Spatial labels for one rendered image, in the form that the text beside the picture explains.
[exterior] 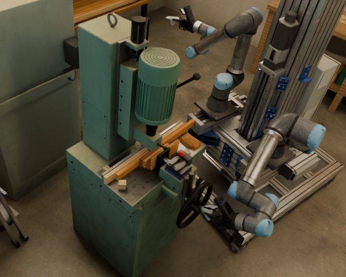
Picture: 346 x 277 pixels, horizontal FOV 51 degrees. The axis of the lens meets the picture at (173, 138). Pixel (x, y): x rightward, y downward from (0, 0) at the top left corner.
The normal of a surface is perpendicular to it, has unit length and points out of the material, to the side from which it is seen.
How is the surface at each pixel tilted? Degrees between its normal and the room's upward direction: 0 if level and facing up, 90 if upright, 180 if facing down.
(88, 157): 0
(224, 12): 90
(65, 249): 0
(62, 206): 0
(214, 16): 90
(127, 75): 90
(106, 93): 90
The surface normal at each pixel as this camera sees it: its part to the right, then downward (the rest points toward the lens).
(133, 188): 0.14, -0.72
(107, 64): -0.63, 0.46
